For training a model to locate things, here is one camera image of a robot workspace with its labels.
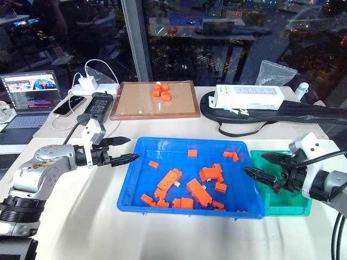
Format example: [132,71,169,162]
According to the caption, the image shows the white wall charger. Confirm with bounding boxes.
[78,76,98,90]

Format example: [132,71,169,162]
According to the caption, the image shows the wooden framed board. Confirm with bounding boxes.
[109,80,202,121]

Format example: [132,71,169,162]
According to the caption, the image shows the long orange block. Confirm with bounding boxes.
[157,168,182,191]

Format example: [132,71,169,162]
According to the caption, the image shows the white charging cable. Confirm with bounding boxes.
[85,59,120,85]

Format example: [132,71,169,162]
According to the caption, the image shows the black power adapter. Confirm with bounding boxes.
[76,92,115,125]

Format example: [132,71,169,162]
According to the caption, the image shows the large orange block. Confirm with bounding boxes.
[187,179,213,208]

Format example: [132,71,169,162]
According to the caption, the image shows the orange plastic housing part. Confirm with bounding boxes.
[199,163,224,183]

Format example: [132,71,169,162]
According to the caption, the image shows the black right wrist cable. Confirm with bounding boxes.
[294,150,347,166]

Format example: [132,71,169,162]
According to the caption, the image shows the square orange block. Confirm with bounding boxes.
[180,197,195,210]

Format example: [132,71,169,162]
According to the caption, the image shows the green plastic bin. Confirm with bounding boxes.
[249,149,313,217]

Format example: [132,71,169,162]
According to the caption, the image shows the blue plastic tray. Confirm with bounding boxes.
[116,136,267,220]

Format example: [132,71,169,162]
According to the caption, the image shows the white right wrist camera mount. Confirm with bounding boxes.
[288,132,320,199]

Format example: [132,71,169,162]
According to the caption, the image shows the clear plastic zip bag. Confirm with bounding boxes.
[255,59,299,88]

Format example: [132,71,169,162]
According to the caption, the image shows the open laptop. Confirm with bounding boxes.
[0,70,62,146]

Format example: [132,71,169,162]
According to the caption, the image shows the long black bag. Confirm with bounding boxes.
[200,90,347,138]

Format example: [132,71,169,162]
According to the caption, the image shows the black power cable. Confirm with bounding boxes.
[63,121,83,146]

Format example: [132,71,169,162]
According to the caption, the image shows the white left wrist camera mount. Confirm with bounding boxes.
[81,118,107,167]

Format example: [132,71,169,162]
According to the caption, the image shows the white bottle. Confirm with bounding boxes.
[293,82,310,101]

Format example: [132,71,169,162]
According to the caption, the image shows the grey window frame post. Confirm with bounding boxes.
[120,0,154,82]

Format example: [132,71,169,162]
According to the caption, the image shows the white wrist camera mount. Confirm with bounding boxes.
[288,132,320,199]
[81,118,107,167]

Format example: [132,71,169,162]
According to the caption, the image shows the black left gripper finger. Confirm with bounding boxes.
[109,153,141,167]
[101,136,132,147]

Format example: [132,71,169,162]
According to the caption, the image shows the orange L-shaped plastic part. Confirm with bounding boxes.
[223,151,240,163]

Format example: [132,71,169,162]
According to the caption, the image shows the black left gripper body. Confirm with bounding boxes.
[91,147,113,167]

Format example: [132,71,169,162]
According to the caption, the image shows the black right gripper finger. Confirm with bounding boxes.
[260,152,292,165]
[242,166,283,191]

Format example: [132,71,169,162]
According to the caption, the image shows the white phone cable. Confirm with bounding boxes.
[52,72,87,130]

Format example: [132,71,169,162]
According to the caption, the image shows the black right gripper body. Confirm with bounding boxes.
[273,153,307,194]

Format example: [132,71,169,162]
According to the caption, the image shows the black hanging robot cables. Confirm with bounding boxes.
[331,212,347,260]

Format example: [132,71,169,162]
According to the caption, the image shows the white cardboard box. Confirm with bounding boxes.
[208,84,286,111]

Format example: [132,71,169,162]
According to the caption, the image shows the white power strip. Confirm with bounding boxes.
[69,83,120,96]

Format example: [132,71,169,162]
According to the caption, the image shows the black smartphone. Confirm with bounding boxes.
[52,95,87,118]

